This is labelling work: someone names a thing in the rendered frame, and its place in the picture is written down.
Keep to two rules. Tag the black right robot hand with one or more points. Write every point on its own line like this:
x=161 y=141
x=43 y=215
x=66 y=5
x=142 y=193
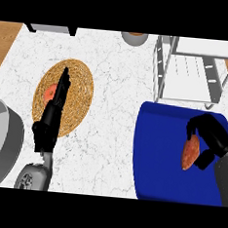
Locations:
x=215 y=134

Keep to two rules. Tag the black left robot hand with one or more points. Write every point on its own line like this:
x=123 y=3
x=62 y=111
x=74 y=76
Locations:
x=52 y=120

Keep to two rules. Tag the orange-brown sweet potato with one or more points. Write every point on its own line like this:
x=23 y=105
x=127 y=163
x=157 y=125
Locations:
x=190 y=154

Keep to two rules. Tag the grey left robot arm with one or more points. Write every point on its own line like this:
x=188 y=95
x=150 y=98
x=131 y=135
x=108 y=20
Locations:
x=35 y=174

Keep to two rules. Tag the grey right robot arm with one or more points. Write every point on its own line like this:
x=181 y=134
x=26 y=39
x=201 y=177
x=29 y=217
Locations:
x=224 y=181

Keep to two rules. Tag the blue tray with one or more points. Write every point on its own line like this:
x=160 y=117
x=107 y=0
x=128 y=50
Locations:
x=168 y=153

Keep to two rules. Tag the round woven wicker placemat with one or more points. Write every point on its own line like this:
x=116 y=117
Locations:
x=76 y=93

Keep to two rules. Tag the large grey pot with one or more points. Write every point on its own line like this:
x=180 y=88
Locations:
x=1 y=142

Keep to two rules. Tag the grey appliance with black legs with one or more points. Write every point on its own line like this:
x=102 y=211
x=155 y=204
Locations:
x=51 y=29

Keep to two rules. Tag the grey bowl with brown contents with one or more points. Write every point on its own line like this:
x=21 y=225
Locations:
x=135 y=38

